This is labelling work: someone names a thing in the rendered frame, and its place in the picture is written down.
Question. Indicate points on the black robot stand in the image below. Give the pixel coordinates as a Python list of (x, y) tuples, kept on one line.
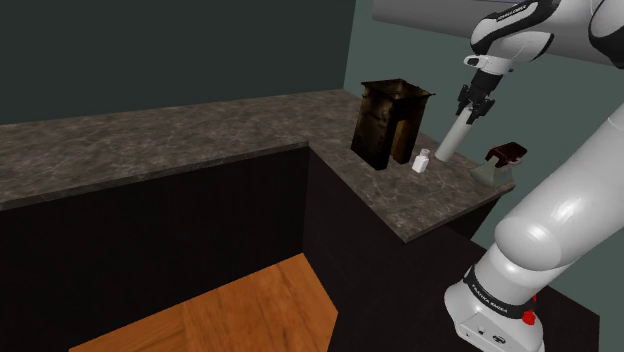
[(414, 302)]

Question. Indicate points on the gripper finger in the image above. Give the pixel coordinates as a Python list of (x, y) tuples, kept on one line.
[(463, 100), (483, 108)]

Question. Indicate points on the dark brown arched box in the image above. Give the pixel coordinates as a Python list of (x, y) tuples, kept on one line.
[(378, 124)]

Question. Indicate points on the white cylinder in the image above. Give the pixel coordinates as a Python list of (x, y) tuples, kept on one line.
[(453, 139)]

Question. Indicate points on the small white bottle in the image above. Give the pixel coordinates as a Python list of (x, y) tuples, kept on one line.
[(420, 163)]

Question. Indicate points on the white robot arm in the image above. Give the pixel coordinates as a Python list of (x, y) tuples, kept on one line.
[(551, 224)]

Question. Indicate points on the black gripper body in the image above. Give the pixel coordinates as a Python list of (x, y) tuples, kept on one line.
[(485, 85)]

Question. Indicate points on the grey stand with red top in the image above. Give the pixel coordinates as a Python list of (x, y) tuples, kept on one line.
[(492, 173)]

